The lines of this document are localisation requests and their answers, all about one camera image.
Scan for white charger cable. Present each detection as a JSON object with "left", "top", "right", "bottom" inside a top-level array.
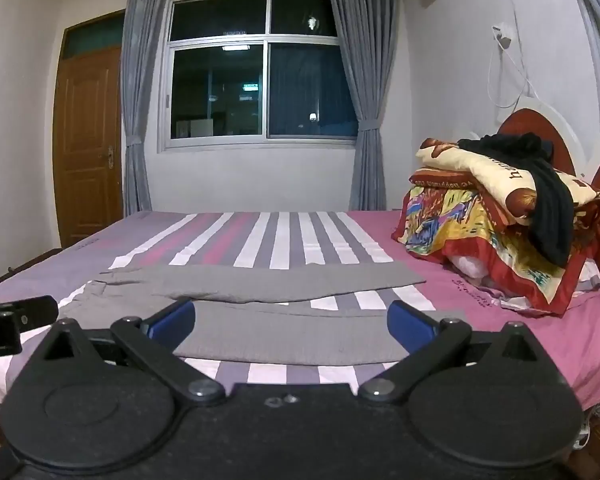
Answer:
[{"left": 486, "top": 35, "right": 537, "bottom": 109}]

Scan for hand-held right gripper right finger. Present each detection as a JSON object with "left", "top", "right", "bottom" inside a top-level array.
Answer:
[{"left": 356, "top": 300, "right": 561, "bottom": 406}]

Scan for colourful red-edged blanket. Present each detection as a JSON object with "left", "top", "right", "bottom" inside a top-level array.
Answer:
[{"left": 391, "top": 180, "right": 600, "bottom": 317}]

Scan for sliding glass window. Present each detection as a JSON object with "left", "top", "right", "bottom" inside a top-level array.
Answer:
[{"left": 157, "top": 0, "right": 362, "bottom": 154}]

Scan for grey pants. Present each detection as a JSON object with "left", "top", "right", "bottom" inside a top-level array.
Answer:
[{"left": 57, "top": 262, "right": 468, "bottom": 367}]

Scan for brown wooden door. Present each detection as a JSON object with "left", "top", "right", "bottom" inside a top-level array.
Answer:
[{"left": 52, "top": 10, "right": 128, "bottom": 249}]

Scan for grey curtain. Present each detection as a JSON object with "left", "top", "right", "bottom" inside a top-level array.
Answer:
[
  {"left": 324, "top": 0, "right": 412, "bottom": 212},
  {"left": 559, "top": 0, "right": 600, "bottom": 137},
  {"left": 120, "top": 0, "right": 177, "bottom": 218}
]

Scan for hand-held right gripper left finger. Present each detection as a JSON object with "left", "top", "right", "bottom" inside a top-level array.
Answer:
[{"left": 27, "top": 298, "right": 227, "bottom": 406}]

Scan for black garment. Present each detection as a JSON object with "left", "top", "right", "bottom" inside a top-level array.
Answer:
[{"left": 456, "top": 132, "right": 577, "bottom": 267}]

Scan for white wall charger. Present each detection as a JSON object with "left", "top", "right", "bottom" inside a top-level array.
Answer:
[{"left": 492, "top": 22, "right": 514, "bottom": 52}]

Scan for red and white headboard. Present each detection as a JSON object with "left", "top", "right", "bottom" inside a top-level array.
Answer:
[{"left": 495, "top": 95, "right": 600, "bottom": 281}]

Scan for cream and brown printed blanket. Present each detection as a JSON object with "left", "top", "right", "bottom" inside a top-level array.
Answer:
[{"left": 409, "top": 136, "right": 600, "bottom": 227}]

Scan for striped pink bed sheet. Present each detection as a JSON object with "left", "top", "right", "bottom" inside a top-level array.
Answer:
[{"left": 0, "top": 210, "right": 600, "bottom": 428}]

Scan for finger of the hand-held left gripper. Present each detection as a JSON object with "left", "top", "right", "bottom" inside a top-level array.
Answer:
[{"left": 0, "top": 295, "right": 60, "bottom": 334}]

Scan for white pillow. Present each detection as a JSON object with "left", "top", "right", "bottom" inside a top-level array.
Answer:
[{"left": 449, "top": 254, "right": 492, "bottom": 284}]

